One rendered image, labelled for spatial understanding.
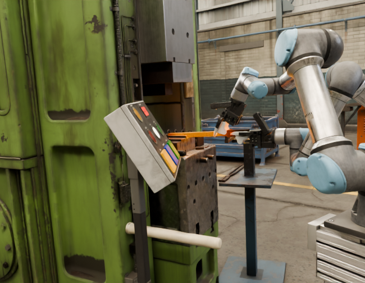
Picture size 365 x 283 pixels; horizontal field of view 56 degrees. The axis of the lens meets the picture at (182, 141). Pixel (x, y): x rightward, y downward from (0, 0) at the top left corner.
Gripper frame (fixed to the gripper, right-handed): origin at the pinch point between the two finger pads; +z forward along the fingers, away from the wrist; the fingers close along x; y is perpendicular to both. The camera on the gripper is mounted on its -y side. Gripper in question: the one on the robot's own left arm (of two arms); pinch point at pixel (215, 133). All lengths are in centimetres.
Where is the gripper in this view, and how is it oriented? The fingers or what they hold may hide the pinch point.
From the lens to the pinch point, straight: 171.1
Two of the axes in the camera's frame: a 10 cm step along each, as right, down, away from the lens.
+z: -3.9, 8.5, 3.6
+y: 8.0, 5.0, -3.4
